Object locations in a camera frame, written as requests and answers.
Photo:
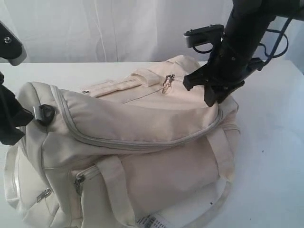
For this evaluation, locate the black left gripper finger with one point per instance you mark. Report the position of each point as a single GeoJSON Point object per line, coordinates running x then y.
{"type": "Point", "coordinates": [12, 116]}

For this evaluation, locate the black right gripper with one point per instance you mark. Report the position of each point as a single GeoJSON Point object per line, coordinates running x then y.
{"type": "Point", "coordinates": [230, 62]}

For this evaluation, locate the cream fabric duffel bag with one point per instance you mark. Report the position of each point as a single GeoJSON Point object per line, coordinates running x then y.
{"type": "Point", "coordinates": [122, 150]}

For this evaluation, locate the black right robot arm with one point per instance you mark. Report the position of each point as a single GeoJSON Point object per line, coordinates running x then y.
{"type": "Point", "coordinates": [256, 15]}

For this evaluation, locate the white paper label tag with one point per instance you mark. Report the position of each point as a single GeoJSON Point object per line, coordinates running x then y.
{"type": "Point", "coordinates": [155, 220]}

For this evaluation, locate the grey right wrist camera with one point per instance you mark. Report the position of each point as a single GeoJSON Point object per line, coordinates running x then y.
{"type": "Point", "coordinates": [201, 36]}

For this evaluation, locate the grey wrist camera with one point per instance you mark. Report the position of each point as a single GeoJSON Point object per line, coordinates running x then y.
{"type": "Point", "coordinates": [201, 36]}
{"type": "Point", "coordinates": [11, 48]}

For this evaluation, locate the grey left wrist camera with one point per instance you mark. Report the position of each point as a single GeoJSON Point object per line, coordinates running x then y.
{"type": "Point", "coordinates": [11, 48]}

